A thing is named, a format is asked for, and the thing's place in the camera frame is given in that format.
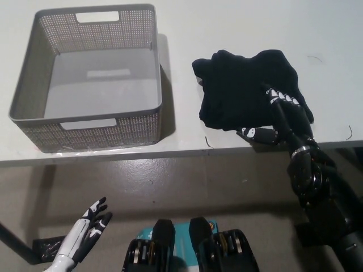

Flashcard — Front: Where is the grey perforated plastic basket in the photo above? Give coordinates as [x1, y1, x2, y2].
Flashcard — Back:
[8, 3, 164, 154]

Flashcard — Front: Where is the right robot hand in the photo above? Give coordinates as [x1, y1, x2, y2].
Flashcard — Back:
[235, 83, 317, 155]

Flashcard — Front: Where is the black table leg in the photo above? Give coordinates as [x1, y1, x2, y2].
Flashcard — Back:
[0, 220, 37, 264]

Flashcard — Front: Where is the black t-shirt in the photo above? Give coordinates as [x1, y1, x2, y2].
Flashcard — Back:
[191, 49, 314, 133]

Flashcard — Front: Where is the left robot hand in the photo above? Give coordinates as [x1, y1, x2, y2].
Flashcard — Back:
[56, 197, 113, 265]

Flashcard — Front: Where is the black ribbed robot body block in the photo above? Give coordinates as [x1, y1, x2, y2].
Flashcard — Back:
[123, 218, 176, 272]
[189, 217, 260, 272]

